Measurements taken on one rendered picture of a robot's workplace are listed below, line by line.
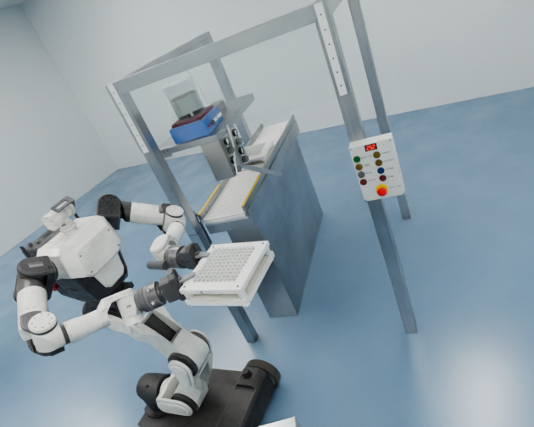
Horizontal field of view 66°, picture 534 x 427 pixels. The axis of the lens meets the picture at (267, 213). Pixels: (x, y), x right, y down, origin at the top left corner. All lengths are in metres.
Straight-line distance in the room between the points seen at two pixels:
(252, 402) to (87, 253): 1.06
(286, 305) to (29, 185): 5.28
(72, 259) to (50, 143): 5.87
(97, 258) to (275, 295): 1.27
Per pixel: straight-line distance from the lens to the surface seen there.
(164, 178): 2.12
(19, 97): 7.46
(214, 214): 2.27
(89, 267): 1.72
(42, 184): 7.32
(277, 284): 2.58
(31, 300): 1.58
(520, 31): 5.01
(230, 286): 1.31
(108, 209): 1.87
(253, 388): 2.23
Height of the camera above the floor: 1.81
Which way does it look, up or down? 27 degrees down
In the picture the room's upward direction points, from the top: 23 degrees counter-clockwise
